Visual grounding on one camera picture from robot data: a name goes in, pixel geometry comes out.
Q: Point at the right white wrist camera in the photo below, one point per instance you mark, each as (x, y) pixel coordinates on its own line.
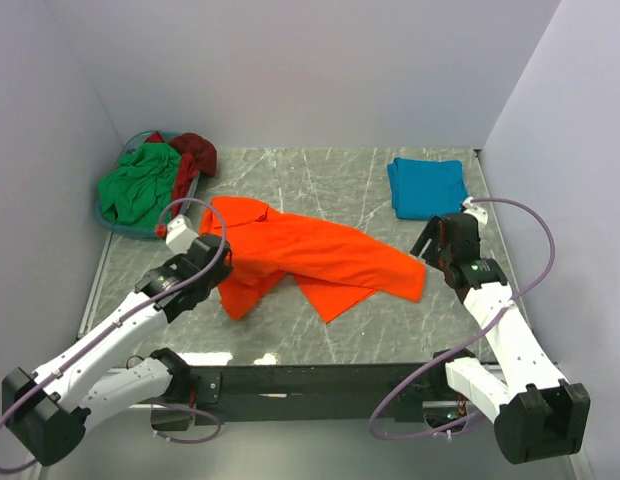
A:
(475, 210)

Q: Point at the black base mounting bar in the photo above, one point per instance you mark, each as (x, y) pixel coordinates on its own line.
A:
(289, 393)

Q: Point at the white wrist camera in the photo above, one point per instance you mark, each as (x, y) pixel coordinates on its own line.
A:
(178, 234)
(475, 210)

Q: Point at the orange t shirt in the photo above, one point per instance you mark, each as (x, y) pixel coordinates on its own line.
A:
(335, 266)

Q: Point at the blue plastic basket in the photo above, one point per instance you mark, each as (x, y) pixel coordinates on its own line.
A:
(130, 147)

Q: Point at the aluminium frame rail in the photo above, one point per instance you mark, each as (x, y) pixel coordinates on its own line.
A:
(531, 422)

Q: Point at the folded blue t shirt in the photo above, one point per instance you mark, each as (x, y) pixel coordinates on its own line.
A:
(421, 189)

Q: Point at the dark red t shirt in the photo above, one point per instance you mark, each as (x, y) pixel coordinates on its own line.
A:
(198, 156)

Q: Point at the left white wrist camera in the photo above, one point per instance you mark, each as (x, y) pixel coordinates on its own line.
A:
(178, 234)

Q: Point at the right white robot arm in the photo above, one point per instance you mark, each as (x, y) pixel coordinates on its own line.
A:
(510, 350)

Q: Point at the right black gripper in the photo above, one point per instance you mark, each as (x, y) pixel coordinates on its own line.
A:
(431, 231)

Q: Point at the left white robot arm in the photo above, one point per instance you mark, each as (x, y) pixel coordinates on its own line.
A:
(100, 350)

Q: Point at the green t shirt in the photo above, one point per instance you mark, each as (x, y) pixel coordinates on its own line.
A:
(138, 190)

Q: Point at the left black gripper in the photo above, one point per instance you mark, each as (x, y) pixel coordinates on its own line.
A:
(223, 274)

